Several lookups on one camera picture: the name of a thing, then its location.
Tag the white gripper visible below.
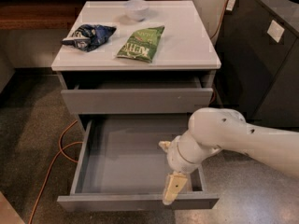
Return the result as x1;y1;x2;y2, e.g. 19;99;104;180
159;131;221;205

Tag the grey drawer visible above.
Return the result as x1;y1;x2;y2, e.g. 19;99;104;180
58;114;219;212
62;77;213;115

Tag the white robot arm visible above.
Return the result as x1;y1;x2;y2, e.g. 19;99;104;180
159;107;299;205

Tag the grey top drawer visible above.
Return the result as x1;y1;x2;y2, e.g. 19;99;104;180
62;77;213;115

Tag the grey drawer cabinet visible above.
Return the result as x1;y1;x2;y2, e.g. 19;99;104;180
51;1;221;127

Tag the green chip bag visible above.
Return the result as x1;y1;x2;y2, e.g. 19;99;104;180
116;26;164;63

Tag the dark grey bin cabinet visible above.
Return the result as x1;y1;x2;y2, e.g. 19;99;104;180
216;0;299;129

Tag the blue chip bag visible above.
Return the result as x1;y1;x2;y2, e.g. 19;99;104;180
62;24;117;52

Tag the white bowl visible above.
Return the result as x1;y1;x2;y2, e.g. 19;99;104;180
124;0;150;21

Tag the white label sticker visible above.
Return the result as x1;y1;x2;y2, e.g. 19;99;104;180
267;20;285;43

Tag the orange cable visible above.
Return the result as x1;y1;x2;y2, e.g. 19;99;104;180
27;119;84;224

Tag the white cable tag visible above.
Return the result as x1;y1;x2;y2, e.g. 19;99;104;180
226;0;235;11

